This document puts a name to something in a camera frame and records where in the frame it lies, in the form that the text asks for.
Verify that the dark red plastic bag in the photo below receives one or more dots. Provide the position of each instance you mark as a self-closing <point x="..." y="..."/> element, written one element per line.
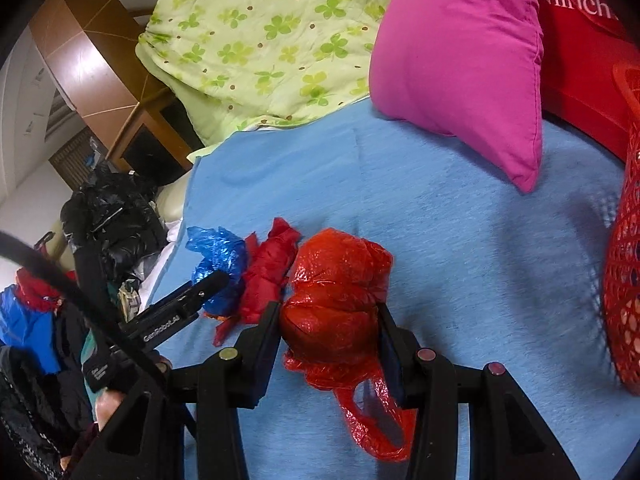
<point x="265" y="275"/>

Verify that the red mesh basket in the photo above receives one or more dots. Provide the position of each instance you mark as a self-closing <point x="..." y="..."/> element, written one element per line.
<point x="625" y="260"/>

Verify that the wooden pillar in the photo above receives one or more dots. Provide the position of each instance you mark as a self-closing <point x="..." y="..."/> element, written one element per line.
<point x="85" y="60"/>

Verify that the translucent red plastic bag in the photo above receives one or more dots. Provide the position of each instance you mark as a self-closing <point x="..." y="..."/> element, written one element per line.
<point x="335" y="310"/>

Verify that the person's left hand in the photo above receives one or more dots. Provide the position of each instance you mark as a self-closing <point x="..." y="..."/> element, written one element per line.
<point x="107" y="410"/>

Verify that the red tote bag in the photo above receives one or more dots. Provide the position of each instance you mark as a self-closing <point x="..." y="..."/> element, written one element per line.
<point x="575" y="60"/>

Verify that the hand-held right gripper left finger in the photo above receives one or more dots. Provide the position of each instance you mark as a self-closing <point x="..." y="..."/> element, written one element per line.
<point x="262" y="360"/>

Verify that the wooden cabinet with dark panel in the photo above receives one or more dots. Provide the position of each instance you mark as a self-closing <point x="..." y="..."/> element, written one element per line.
<point x="150" y="150"/>

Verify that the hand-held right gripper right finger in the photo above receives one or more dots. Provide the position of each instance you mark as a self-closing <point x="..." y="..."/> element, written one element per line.
<point x="395" y="365"/>

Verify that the cream sofa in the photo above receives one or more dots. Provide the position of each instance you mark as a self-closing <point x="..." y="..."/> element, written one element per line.
<point x="172" y="205"/>

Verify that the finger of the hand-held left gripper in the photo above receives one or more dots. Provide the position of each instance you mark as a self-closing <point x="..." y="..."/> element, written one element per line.
<point x="205" y="287"/>

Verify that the pink pillow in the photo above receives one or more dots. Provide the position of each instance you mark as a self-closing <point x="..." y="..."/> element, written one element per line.
<point x="450" y="60"/>

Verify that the black puffer jacket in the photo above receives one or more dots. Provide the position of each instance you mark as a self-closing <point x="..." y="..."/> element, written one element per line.
<point x="120" y="225"/>

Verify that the white sheet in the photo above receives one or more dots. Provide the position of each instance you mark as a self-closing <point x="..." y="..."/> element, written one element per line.
<point x="160" y="270"/>

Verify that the striped cloth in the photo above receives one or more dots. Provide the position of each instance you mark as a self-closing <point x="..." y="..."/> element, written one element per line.
<point x="130" y="300"/>

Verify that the dark cloth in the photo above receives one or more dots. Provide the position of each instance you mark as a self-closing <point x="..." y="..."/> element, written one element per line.
<point x="30" y="410"/>

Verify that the light blue blanket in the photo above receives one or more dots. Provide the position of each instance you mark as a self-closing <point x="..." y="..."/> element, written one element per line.
<point x="450" y="260"/>

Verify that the green clover quilt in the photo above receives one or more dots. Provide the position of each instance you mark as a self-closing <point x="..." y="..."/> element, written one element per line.
<point x="250" y="35"/>

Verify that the blue plastic bag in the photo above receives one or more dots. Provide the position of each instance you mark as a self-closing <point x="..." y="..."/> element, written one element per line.
<point x="220" y="250"/>

